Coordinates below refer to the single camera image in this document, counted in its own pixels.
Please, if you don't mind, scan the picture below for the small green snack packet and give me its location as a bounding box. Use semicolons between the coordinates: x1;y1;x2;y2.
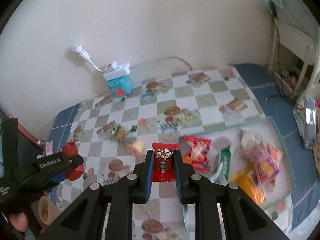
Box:
124;125;138;137

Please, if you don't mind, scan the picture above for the white power strip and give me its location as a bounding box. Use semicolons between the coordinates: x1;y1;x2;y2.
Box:
103;62;132;82

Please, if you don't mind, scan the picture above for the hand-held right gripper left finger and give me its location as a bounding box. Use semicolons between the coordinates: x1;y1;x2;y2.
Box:
36;149;154;240

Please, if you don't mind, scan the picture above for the white gooseneck lamp socket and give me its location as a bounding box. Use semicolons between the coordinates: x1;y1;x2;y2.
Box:
71;44;105;73

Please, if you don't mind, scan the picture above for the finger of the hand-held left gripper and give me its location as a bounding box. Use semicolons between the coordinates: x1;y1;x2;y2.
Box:
46;171;69;188
65;154;84;174

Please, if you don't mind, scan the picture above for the checkered printed tablecloth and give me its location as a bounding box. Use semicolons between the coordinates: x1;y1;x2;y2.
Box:
46;64;320;240

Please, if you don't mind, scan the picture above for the chrome metal object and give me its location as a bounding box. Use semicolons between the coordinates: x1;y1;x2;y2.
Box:
302;96;317;148

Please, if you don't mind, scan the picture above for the burger cookie packet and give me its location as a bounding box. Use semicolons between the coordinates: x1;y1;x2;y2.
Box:
109;124;128;142

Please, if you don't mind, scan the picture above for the pink brown board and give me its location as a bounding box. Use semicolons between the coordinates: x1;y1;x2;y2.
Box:
6;114;38;143

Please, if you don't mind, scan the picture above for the pink strawberry cake packet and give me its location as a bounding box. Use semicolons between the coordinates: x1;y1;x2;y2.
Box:
241;142;280;184

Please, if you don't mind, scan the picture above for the pale orange snack packet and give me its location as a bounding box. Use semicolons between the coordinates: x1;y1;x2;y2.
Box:
266;141;283;167

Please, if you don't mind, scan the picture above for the cream and pink roll packet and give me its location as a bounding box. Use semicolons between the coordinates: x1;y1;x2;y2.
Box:
126;140;145;157

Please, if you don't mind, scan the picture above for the teal-rimmed white tray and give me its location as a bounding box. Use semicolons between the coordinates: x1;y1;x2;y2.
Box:
178;116;296;232

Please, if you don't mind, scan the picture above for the pink candy wrapper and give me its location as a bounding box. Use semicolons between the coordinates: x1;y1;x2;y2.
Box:
44;140;55;155

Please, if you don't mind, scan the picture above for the teal box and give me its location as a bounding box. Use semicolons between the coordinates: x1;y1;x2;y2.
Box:
106;76;132;98

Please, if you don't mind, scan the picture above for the black cable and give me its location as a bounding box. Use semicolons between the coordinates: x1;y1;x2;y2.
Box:
265;17;300;105

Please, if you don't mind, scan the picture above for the clear packet with white roll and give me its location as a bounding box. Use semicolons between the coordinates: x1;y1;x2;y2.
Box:
240;129;263;153

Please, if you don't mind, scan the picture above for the red box-shaped snack packet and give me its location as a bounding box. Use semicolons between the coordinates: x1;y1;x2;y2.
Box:
62;141;85;182

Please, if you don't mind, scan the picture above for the pink item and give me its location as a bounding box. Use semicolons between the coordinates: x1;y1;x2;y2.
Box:
281;70;299;88

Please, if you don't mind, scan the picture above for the beige rounded object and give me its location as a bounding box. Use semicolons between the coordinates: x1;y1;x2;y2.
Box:
37;195;62;232

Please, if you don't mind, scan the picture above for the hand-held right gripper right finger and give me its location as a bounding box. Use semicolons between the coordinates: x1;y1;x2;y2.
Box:
173;149;289;240

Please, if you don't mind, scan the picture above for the red candy packet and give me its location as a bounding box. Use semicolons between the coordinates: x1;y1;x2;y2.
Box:
151;142;181;182

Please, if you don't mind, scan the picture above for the red crinkled snack packet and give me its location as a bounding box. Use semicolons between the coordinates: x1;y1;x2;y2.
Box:
182;135;212;172

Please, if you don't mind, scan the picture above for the person's left hand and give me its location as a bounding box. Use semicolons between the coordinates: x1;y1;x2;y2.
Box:
9;211;28;232

